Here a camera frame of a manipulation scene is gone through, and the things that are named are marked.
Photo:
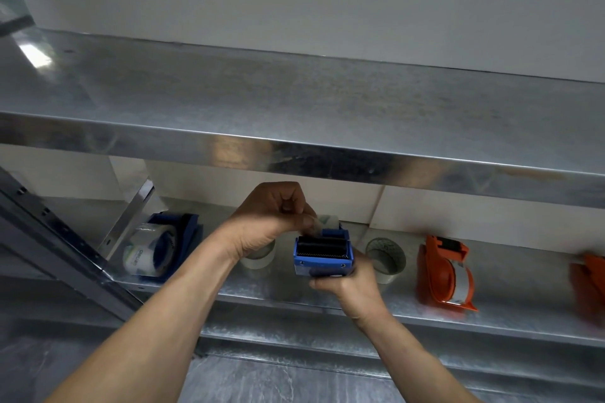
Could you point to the person's left hand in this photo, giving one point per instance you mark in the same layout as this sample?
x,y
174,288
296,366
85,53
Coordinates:
x,y
257,221

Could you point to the person's right hand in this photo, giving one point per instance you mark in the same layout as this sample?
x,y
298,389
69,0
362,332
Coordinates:
x,y
352,291

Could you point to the person's right thumb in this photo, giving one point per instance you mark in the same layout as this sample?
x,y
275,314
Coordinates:
x,y
327,283

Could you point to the person's left thumb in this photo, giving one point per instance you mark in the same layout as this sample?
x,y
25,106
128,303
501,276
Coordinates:
x,y
297,224

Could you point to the clear tape strip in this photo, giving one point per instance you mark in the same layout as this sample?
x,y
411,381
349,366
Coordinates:
x,y
327,221

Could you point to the small blue tape dispenser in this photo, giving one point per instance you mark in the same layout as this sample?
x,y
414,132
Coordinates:
x,y
321,254

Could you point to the person's left forearm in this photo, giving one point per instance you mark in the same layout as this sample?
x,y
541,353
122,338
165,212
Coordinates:
x,y
156,317

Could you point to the person's right forearm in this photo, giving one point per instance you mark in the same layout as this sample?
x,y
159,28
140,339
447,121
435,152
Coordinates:
x,y
416,365

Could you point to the low galvanized metal shelf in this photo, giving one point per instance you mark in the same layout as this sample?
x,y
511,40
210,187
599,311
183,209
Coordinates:
x,y
264,374

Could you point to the orange tape dispenser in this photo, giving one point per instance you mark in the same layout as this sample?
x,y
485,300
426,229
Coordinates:
x,y
437,270
590,287

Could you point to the large blue tape dispenser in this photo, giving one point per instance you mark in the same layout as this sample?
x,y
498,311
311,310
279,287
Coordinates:
x,y
186,235

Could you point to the wide galvanized metal shelf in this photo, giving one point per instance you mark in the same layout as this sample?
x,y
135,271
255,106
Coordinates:
x,y
302,105

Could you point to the grey tape roll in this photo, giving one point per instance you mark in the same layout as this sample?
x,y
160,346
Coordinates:
x,y
457,287

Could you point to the printed clear tape roll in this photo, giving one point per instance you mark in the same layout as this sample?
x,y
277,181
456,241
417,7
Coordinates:
x,y
149,249

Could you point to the slanted metal brace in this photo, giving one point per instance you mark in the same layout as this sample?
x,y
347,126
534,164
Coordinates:
x,y
127,216

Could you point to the galvanized metal shelf with tapes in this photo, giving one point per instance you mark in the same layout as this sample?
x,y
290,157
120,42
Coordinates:
x,y
510,303

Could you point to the dark metal rack upright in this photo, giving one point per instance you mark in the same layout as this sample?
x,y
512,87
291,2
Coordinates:
x,y
56,247

